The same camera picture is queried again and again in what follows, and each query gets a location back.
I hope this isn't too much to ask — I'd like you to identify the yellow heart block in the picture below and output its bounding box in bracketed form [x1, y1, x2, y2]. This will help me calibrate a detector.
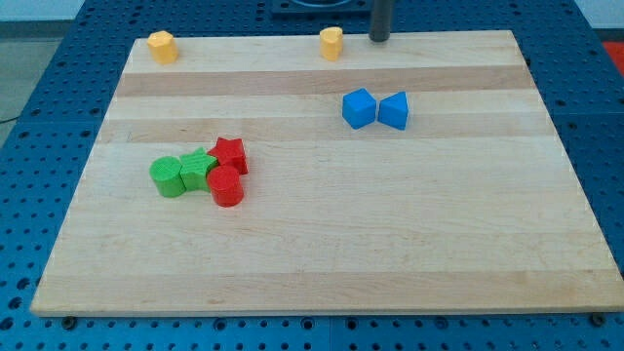
[319, 26, 343, 61]

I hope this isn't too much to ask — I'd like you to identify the green star block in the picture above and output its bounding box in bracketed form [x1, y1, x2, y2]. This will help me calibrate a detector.
[179, 147, 219, 192]

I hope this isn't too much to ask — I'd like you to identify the yellow hexagon block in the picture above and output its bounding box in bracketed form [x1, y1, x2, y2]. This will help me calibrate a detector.
[147, 30, 178, 64]

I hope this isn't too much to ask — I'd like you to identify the blue cube block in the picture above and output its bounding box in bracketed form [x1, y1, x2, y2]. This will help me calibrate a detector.
[342, 88, 376, 130]

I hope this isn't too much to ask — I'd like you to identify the blue triangular prism block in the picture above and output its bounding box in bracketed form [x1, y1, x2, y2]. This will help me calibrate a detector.
[377, 92, 410, 131]

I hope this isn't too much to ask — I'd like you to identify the wooden board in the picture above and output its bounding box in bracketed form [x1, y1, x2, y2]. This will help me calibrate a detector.
[31, 30, 623, 317]

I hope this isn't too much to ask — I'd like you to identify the green cylinder block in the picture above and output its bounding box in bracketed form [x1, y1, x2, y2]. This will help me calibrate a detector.
[149, 156, 186, 198]

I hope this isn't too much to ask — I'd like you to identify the dark cylindrical robot arm tool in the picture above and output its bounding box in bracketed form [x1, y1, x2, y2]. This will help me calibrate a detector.
[369, 0, 395, 43]

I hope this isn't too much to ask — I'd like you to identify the red star block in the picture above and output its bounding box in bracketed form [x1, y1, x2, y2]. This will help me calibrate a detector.
[207, 137, 249, 175]

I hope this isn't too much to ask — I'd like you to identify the red cylinder block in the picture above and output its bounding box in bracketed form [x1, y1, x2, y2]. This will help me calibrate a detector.
[207, 165, 244, 207]

